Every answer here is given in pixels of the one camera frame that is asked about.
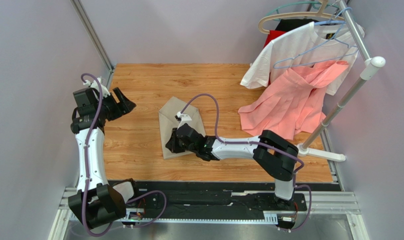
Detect beige cloth napkin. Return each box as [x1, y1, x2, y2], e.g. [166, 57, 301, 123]
[158, 96, 206, 160]

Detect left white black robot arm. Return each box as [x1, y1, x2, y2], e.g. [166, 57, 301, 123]
[68, 87, 136, 229]

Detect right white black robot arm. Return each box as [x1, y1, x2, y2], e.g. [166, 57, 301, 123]
[165, 123, 304, 210]

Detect pink pleated garment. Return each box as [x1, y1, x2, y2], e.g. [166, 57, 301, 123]
[238, 60, 349, 140]

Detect red garment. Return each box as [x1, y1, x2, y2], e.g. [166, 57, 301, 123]
[263, 29, 286, 86]

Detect green hanger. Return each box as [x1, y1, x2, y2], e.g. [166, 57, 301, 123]
[265, 0, 323, 17]

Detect black garment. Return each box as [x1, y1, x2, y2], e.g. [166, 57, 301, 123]
[275, 18, 317, 32]

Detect white t-shirt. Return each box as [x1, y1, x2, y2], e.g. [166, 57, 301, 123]
[240, 22, 358, 89]

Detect beige wooden hanger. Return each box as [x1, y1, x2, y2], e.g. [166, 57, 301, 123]
[258, 0, 350, 34]

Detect white metal clothes rack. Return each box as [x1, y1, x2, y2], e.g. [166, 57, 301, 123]
[296, 0, 386, 163]

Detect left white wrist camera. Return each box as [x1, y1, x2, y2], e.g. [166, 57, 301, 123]
[83, 77, 111, 98]

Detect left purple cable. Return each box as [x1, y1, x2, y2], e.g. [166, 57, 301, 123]
[80, 72, 167, 238]

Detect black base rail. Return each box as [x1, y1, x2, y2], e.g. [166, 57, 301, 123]
[125, 181, 309, 221]

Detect aluminium frame post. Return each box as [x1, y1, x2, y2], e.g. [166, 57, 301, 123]
[70, 0, 115, 73]

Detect blue wire hanger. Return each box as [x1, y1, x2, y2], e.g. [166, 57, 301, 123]
[273, 7, 358, 69]

